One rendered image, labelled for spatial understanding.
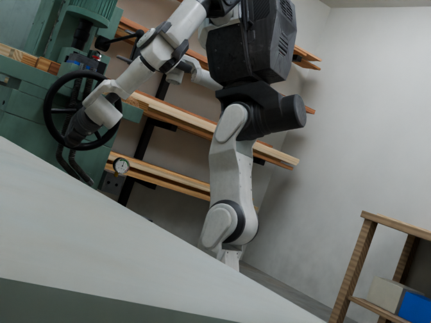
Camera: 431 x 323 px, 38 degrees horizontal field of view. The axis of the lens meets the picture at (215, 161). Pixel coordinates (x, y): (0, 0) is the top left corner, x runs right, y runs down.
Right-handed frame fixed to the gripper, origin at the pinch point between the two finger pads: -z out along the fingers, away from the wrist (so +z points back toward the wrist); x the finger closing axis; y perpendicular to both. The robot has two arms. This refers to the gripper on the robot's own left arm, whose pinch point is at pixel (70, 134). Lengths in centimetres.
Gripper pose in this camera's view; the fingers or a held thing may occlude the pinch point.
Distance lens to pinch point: 223.0
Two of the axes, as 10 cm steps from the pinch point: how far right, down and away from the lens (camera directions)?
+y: -7.8, -4.5, -4.3
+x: 1.8, -8.3, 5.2
